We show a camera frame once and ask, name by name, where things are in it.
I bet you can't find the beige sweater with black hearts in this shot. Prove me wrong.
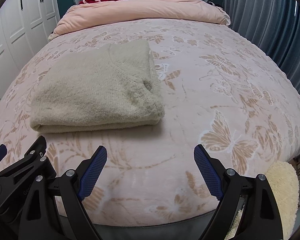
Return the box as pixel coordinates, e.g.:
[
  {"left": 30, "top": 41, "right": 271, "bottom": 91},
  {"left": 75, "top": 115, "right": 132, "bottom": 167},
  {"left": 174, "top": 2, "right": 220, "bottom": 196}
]
[{"left": 30, "top": 40, "right": 165, "bottom": 133}]

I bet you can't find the cream fluffy cushion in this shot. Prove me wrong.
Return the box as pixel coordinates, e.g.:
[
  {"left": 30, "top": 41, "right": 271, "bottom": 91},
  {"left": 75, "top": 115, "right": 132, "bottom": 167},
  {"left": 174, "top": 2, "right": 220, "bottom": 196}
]
[{"left": 225, "top": 160, "right": 300, "bottom": 240}]

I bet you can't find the pink butterfly bedspread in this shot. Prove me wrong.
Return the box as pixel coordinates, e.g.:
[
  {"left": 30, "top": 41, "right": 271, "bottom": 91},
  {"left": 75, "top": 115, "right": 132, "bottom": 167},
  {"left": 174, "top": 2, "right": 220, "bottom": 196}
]
[{"left": 0, "top": 19, "right": 300, "bottom": 226}]

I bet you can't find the white wardrobe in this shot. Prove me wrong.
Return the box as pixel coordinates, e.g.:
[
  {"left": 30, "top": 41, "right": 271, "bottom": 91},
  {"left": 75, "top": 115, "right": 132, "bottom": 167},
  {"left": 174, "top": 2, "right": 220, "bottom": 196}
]
[{"left": 0, "top": 0, "right": 60, "bottom": 100}]

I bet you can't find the pink folded duvet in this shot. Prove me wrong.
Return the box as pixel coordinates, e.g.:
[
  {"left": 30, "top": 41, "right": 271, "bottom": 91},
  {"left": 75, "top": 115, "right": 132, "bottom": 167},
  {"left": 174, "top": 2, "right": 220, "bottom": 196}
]
[{"left": 48, "top": 0, "right": 231, "bottom": 41}]

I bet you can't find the blue-grey curtain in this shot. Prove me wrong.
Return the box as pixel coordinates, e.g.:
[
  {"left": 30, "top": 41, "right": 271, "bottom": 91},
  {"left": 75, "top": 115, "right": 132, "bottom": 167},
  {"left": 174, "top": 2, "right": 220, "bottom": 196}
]
[{"left": 224, "top": 0, "right": 300, "bottom": 94}]

